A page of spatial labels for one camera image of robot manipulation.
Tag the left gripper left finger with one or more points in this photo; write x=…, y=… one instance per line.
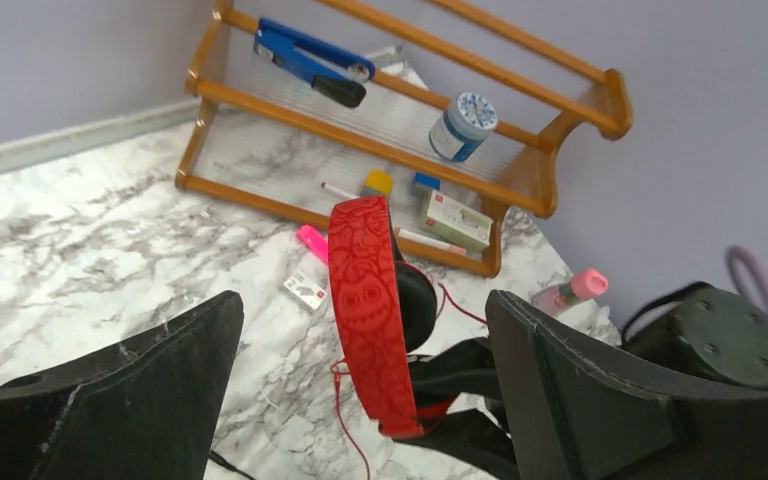
x=145, y=407

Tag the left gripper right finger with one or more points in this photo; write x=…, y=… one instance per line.
x=579, y=408

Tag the red black headphones with cable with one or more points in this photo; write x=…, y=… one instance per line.
x=384, y=308

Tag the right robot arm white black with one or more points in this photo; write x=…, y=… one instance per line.
x=712, y=334

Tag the small pink cup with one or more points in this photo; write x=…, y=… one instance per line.
x=556, y=299

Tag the small white card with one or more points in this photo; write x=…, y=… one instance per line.
x=305, y=290

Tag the white small box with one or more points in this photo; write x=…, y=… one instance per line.
x=455, y=222

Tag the pink highlighter marker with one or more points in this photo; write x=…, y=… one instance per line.
x=314, y=241

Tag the small blue block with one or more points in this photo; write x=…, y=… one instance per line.
x=423, y=184

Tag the yellow red small block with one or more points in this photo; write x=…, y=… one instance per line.
x=377, y=183

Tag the blue white round container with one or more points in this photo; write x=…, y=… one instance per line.
x=463, y=126

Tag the orange wooden rack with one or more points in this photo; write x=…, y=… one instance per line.
x=388, y=128

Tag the blue black tool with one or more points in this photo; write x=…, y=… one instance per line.
x=330, y=70

